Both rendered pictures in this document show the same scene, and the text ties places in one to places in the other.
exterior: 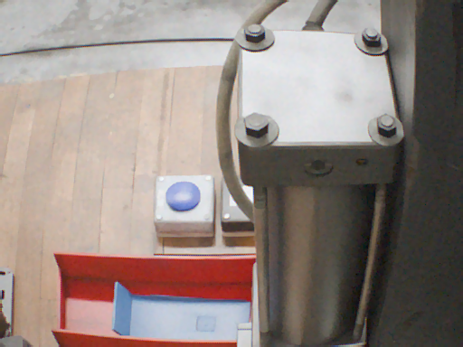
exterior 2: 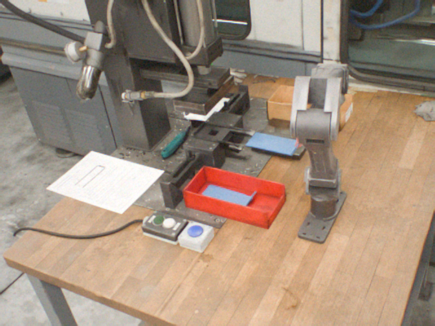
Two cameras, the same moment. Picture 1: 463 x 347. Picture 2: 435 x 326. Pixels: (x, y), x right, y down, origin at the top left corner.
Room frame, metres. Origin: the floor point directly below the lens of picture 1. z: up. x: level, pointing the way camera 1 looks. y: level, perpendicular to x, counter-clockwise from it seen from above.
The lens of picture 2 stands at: (1.56, 0.59, 1.83)
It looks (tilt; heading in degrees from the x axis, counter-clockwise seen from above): 36 degrees down; 209
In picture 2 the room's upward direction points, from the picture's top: 9 degrees counter-clockwise
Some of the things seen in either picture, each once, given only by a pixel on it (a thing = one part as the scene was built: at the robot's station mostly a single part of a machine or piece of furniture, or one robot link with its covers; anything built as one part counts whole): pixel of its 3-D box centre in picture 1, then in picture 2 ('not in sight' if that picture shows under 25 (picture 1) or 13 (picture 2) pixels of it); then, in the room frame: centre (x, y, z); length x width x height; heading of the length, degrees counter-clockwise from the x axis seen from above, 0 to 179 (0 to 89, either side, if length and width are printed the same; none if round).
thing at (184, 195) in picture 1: (183, 199); (195, 232); (0.76, 0.06, 0.93); 0.04 x 0.04 x 0.02
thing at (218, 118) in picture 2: not in sight; (213, 130); (0.39, -0.05, 0.98); 0.20 x 0.10 x 0.01; 176
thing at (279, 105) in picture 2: not in sight; (309, 107); (0.12, 0.17, 0.93); 0.25 x 0.13 x 0.08; 86
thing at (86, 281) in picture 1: (154, 311); (234, 195); (0.60, 0.10, 0.93); 0.25 x 0.12 x 0.06; 86
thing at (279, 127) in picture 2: not in sight; (285, 138); (0.28, 0.14, 0.91); 0.17 x 0.16 x 0.02; 176
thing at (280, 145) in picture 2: not in sight; (275, 140); (0.42, 0.16, 1.00); 0.15 x 0.07 x 0.03; 85
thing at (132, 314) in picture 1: (179, 318); (226, 195); (0.60, 0.07, 0.92); 0.15 x 0.07 x 0.03; 82
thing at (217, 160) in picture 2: not in sight; (215, 142); (0.39, -0.05, 0.94); 0.20 x 0.10 x 0.07; 176
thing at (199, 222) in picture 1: (185, 212); (197, 239); (0.76, 0.06, 0.90); 0.07 x 0.07 x 0.06; 86
